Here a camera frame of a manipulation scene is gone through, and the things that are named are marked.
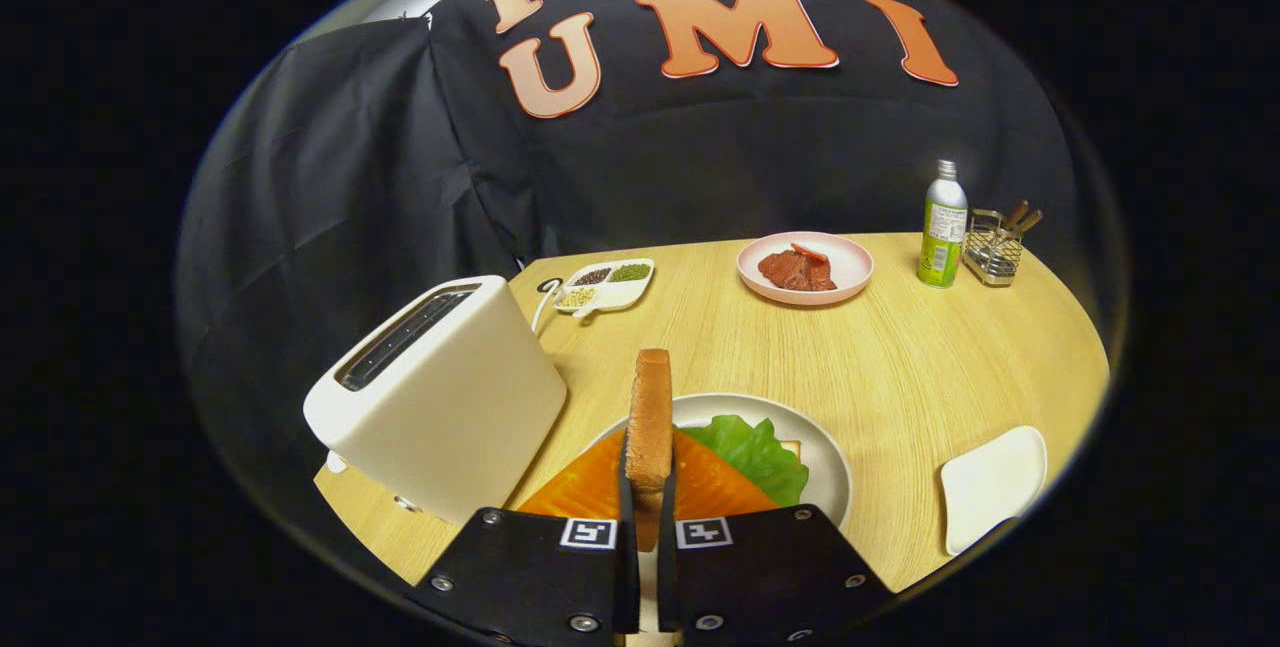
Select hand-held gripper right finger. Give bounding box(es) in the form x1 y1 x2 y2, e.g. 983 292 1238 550
657 427 896 643

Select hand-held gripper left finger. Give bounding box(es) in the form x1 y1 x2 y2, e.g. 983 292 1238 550
415 427 641 643

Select green lettuce leaf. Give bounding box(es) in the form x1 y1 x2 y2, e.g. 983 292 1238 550
680 415 810 508

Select toasted bread slice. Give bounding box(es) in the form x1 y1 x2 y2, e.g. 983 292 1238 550
625 348 674 553

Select round white plate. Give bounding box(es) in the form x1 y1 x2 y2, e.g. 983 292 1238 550
580 392 854 533

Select white toaster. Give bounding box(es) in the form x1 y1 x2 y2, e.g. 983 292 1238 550
303 275 568 526

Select white square plate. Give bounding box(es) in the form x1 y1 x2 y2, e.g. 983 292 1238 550
939 425 1048 557

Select white divided dish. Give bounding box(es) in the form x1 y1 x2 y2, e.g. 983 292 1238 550
553 258 656 320

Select red meat pieces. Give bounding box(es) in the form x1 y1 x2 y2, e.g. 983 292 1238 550
758 243 838 293

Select pink plate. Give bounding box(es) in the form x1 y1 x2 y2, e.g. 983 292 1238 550
736 231 875 307

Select green and silver bottle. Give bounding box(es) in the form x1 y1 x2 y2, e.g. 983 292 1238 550
917 160 969 289

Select black backdrop cloth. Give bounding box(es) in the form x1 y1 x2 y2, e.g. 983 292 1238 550
178 0 1101 528

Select white toaster cable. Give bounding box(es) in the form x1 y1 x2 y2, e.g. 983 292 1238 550
530 277 566 333

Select metal wire utensil holder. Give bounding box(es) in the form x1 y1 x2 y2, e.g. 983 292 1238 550
962 209 1025 287

